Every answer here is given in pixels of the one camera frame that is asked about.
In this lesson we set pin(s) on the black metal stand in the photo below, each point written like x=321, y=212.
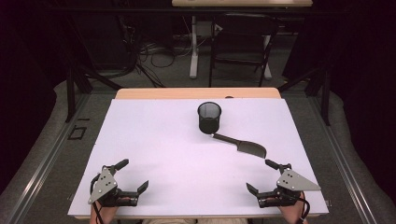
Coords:
x=325, y=96
x=71, y=93

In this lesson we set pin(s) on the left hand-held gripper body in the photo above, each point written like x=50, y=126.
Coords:
x=107, y=186

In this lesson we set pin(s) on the white table cover board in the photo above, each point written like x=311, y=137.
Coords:
x=174, y=161

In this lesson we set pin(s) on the white-legged desk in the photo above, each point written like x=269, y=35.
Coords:
x=194, y=59

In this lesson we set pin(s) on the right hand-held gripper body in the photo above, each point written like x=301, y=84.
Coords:
x=292, y=183

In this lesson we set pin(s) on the black mesh pen holder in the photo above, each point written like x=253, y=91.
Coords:
x=209, y=123

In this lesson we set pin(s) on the person's right hand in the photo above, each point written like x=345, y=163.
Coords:
x=294, y=213

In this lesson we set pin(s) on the person's left hand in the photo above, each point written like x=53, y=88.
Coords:
x=107, y=214

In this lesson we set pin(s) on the black folding chair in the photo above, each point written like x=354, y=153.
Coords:
x=243, y=31

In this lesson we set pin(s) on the black knife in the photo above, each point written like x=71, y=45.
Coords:
x=249, y=147

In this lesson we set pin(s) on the white box under desk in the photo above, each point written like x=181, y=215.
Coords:
x=204, y=28

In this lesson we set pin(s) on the wooden table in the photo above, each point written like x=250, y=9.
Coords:
x=186, y=93

